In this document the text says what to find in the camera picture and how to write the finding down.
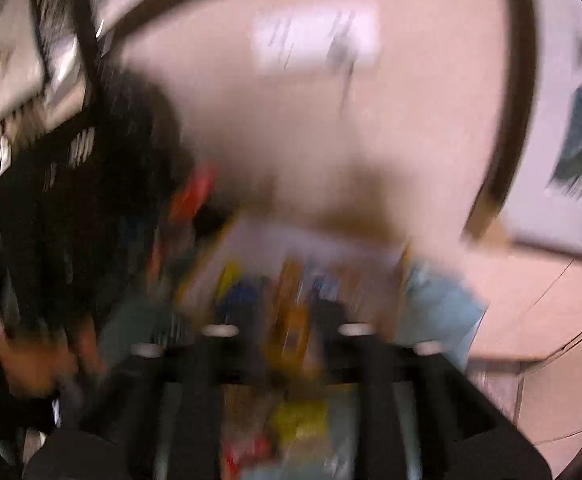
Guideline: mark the red biscuit packet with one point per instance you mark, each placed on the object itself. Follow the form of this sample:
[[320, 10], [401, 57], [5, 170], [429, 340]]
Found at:
[[188, 200]]

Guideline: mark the white wall socket left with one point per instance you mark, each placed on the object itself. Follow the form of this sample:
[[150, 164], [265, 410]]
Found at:
[[286, 42]]

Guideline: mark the white wall socket right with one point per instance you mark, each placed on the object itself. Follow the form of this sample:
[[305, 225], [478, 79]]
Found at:
[[353, 34]]

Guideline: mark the yellow-green seed packet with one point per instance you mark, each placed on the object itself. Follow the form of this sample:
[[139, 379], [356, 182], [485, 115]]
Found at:
[[290, 342]]

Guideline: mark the white wall socket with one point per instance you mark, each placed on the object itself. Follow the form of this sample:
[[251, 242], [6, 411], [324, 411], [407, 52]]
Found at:
[[286, 42], [353, 34]]

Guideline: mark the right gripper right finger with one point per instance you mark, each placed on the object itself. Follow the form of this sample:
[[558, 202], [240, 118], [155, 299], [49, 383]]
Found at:
[[342, 355]]

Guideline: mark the yellow cardboard box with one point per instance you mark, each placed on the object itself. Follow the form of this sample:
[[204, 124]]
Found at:
[[364, 274]]

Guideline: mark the dark carved wooden chair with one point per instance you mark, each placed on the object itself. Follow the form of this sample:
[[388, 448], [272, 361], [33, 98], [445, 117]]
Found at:
[[90, 154]]

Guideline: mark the framed landscape painting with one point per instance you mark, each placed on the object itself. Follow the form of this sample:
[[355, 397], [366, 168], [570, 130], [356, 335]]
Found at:
[[532, 194]]

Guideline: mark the person's hand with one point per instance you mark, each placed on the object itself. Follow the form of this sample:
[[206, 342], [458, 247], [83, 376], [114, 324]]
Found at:
[[34, 365]]

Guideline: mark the teal patterned cloth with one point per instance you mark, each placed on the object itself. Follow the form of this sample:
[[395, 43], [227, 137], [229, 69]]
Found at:
[[171, 408]]

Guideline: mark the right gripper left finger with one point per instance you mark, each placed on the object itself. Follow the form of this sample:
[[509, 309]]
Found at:
[[245, 308]]

